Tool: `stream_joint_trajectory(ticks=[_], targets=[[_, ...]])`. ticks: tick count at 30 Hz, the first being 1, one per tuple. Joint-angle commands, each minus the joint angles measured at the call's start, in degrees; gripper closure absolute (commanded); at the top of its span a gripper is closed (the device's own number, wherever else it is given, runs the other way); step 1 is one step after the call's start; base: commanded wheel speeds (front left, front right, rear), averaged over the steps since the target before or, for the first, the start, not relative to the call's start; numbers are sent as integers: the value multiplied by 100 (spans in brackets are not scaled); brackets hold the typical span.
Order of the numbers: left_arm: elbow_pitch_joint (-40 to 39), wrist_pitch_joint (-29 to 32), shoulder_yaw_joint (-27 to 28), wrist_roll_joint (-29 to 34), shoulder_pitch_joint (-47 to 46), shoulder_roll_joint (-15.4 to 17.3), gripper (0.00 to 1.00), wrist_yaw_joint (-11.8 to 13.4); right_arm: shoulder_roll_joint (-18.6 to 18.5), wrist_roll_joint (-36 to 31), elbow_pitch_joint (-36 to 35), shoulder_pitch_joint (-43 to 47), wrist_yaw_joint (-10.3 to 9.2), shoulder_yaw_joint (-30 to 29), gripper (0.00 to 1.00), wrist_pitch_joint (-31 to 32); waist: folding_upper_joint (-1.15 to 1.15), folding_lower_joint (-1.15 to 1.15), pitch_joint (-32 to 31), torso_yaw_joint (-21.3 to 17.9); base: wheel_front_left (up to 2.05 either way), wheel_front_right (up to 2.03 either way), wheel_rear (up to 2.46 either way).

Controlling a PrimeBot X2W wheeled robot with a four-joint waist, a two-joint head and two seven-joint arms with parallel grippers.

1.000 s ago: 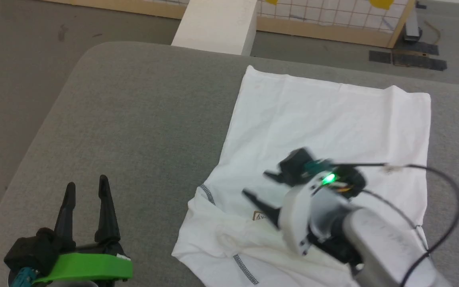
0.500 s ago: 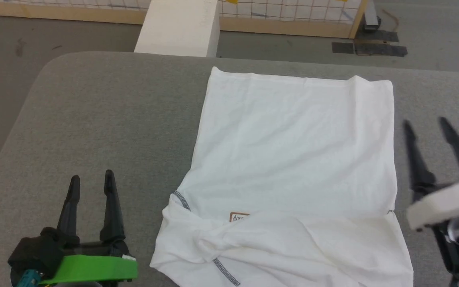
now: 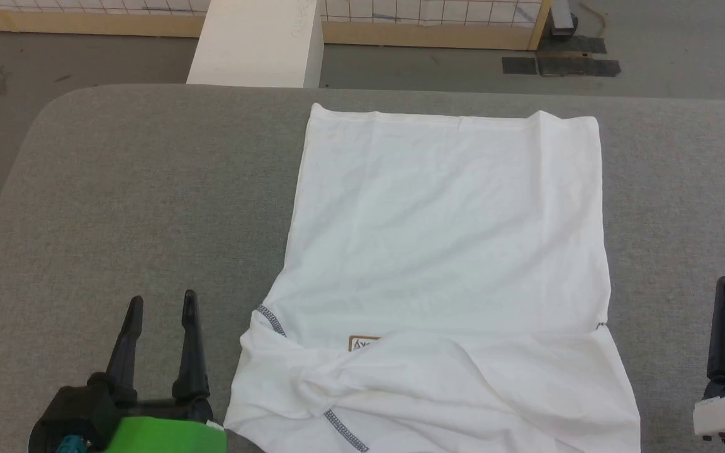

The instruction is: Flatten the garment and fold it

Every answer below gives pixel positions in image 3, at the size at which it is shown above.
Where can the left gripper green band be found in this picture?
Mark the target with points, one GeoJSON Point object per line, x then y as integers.
{"type": "Point", "coordinates": [148, 434]}

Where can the white t-shirt with grey stitching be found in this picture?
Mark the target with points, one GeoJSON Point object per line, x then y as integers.
{"type": "Point", "coordinates": [444, 251]}

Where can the grey fabric padded surface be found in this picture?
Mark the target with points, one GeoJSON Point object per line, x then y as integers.
{"type": "Point", "coordinates": [117, 207]}

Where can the black floor mat piece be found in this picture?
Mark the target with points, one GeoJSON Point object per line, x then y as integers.
{"type": "Point", "coordinates": [579, 67]}
{"type": "Point", "coordinates": [573, 45]}

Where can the white rectangular box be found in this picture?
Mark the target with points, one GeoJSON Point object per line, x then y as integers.
{"type": "Point", "coordinates": [255, 44]}

